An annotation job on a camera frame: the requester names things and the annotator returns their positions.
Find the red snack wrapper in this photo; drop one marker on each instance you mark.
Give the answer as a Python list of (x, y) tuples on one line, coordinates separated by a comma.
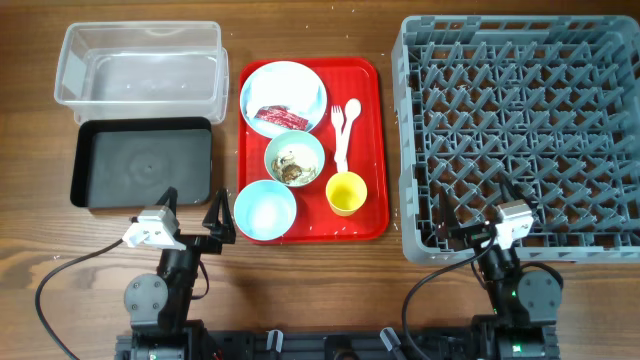
[(280, 116)]

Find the red serving tray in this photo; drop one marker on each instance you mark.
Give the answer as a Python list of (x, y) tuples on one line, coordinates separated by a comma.
[(344, 78)]

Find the clear plastic bin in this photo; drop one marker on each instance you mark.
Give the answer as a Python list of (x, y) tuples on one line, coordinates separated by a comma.
[(143, 69)]

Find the large light blue plate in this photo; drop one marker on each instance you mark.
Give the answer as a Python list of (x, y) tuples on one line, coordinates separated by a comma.
[(266, 129)]

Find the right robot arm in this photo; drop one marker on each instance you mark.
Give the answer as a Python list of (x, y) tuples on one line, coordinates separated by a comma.
[(525, 297)]

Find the white plastic fork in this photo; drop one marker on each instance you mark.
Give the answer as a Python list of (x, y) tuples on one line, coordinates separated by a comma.
[(337, 121)]

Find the green bowl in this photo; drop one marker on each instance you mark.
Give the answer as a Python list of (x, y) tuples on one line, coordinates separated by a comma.
[(293, 137)]

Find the grey dishwasher rack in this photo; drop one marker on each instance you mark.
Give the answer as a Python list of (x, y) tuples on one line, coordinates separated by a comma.
[(550, 102)]

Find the food scraps with rice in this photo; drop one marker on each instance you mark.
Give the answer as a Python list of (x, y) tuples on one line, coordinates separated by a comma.
[(295, 165)]

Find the white napkin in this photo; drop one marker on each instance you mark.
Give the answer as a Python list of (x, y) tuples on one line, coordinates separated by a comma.
[(297, 91)]

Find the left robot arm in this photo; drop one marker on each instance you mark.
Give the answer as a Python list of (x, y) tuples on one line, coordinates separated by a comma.
[(158, 303)]

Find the black plastic tray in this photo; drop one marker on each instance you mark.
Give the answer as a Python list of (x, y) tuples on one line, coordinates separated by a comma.
[(132, 162)]

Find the small light blue bowl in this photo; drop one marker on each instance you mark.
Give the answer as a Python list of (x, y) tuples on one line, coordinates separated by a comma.
[(265, 210)]

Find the yellow plastic cup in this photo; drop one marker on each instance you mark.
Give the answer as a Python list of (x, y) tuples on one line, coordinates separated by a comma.
[(346, 193)]

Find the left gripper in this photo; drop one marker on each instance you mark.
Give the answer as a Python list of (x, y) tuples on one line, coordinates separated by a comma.
[(224, 230)]

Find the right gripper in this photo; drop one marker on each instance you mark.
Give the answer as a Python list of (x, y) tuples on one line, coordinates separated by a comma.
[(473, 233)]

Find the white plastic spoon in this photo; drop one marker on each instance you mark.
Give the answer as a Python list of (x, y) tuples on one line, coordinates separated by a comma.
[(351, 112)]

